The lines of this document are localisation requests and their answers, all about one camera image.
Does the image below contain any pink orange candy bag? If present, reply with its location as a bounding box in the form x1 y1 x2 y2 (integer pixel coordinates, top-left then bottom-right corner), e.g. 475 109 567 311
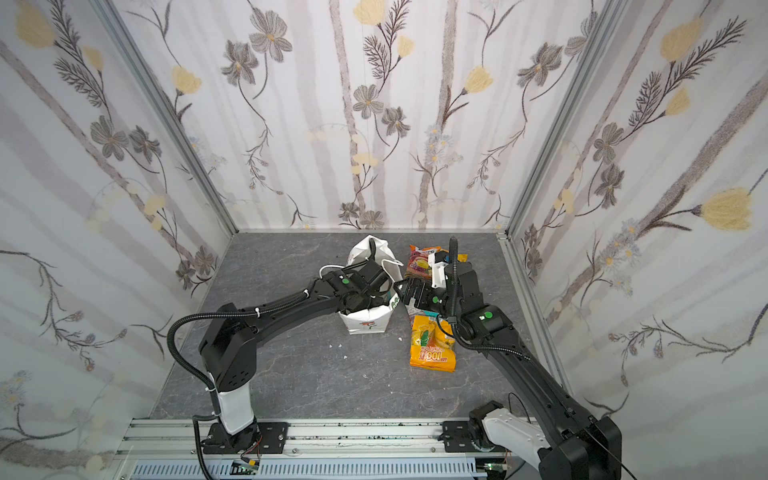
405 245 442 280

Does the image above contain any white floral paper bag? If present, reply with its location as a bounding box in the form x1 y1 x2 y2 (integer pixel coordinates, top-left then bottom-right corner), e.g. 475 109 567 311
318 235 403 335

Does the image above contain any orange yellow snack bag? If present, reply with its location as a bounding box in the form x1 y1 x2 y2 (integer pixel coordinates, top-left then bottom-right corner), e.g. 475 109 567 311
409 315 456 373

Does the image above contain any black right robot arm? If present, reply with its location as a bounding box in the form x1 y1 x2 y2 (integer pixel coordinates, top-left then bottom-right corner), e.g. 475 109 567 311
395 238 630 479

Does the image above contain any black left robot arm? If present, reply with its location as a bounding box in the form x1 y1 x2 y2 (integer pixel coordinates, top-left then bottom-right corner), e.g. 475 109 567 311
167 236 402 438

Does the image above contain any small green circuit board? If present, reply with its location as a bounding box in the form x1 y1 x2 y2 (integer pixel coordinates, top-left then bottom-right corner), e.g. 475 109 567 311
230 459 260 475

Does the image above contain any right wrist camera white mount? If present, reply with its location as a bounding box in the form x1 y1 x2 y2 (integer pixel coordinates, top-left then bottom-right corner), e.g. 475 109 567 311
428 250 450 289

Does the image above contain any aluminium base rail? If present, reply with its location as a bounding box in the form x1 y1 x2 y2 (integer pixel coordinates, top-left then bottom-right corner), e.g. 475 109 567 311
113 418 610 463

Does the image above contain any white slotted cable duct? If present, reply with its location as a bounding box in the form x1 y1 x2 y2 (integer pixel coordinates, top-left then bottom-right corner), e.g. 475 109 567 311
128 458 488 480

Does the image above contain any right aluminium corner post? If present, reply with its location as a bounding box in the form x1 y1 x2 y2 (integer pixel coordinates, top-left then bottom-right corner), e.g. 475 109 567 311
504 0 629 238

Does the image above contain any aluminium corner post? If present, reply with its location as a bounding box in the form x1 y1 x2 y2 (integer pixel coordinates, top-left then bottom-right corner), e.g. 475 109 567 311
89 0 239 236
504 0 629 238

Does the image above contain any left aluminium corner post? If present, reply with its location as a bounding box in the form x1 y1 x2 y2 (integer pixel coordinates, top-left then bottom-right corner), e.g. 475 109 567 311
89 0 239 236

